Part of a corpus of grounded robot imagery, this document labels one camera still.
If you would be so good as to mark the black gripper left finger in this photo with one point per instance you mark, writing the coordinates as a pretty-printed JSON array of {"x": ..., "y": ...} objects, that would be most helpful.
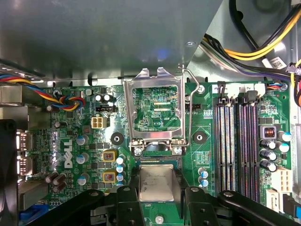
[{"x": 127, "y": 207}]

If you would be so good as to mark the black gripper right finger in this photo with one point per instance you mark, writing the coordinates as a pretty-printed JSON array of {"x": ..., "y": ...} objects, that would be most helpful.
[{"x": 200, "y": 207}]

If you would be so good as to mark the silver topped CPU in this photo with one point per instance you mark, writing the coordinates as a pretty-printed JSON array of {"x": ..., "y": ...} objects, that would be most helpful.
[{"x": 156, "y": 182}]

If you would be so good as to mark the black RAM slot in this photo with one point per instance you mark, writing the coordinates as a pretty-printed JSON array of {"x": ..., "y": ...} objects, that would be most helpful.
[
  {"x": 254, "y": 141},
  {"x": 243, "y": 141},
  {"x": 220, "y": 141},
  {"x": 230, "y": 141}
]

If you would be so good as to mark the green motherboard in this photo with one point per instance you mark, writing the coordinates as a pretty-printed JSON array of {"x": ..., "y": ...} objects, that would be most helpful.
[{"x": 202, "y": 127}]

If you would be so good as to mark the white four pin connector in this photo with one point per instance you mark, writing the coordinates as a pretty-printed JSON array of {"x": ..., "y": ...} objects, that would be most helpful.
[{"x": 97, "y": 122}]

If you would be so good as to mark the blue VGA port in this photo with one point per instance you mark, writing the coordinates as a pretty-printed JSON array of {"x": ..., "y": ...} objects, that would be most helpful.
[{"x": 35, "y": 214}]

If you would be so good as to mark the white barcode label tag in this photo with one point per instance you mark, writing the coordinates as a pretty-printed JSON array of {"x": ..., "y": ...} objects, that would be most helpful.
[{"x": 276, "y": 62}]

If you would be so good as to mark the grey power supply unit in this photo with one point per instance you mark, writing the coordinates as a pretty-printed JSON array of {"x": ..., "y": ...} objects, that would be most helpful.
[{"x": 94, "y": 35}]

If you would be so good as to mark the black open PC case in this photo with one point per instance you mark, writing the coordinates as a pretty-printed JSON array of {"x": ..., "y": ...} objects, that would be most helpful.
[{"x": 218, "y": 26}]

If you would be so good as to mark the metal socket cover frame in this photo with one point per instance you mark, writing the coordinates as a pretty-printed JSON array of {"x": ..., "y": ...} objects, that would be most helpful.
[{"x": 128, "y": 108}]

